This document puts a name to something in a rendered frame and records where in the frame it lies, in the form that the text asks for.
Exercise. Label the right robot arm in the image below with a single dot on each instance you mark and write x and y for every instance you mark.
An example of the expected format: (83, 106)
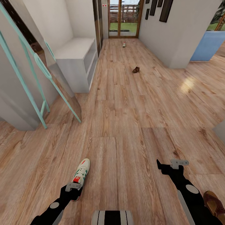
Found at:
(189, 196)

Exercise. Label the door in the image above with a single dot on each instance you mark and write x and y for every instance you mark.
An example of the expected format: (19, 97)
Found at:
(218, 21)
(124, 18)

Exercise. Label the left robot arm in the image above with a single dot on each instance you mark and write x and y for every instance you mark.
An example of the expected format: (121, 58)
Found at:
(53, 215)

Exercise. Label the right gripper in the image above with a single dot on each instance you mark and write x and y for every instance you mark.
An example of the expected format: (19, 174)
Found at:
(167, 170)

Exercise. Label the sandal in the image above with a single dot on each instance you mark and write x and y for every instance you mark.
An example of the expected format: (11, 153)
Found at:
(136, 70)
(215, 206)

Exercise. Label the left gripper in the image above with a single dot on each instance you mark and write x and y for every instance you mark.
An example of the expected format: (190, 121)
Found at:
(72, 195)

